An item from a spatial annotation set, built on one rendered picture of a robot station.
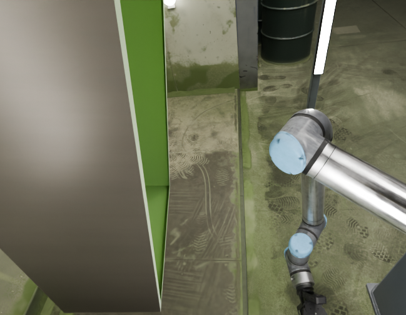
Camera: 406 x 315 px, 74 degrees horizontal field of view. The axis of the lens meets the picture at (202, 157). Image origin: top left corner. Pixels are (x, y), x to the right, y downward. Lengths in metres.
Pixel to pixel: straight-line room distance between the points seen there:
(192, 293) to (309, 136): 1.10
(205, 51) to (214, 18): 0.30
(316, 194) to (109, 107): 0.88
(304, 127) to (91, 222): 0.59
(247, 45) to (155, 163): 1.68
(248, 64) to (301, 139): 2.04
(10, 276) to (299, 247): 1.42
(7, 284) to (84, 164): 1.37
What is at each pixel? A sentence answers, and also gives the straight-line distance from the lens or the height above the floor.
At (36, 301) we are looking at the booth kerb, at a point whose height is 0.13.
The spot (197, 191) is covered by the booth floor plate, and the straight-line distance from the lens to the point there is 1.93.
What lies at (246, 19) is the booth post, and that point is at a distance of 2.61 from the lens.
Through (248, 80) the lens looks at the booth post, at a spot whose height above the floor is 0.12.
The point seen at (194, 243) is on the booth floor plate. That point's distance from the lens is 1.72.
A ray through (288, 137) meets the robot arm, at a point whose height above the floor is 1.04.
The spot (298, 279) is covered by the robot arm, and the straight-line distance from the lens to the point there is 1.31.
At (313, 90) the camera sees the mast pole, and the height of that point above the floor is 0.48.
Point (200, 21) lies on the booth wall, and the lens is 2.62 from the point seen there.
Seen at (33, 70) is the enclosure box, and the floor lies 1.42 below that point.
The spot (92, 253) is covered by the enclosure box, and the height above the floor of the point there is 0.96.
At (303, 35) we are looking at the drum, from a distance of 3.28.
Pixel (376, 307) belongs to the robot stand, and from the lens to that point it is 1.69.
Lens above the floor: 1.55
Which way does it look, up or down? 45 degrees down
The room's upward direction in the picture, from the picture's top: 11 degrees counter-clockwise
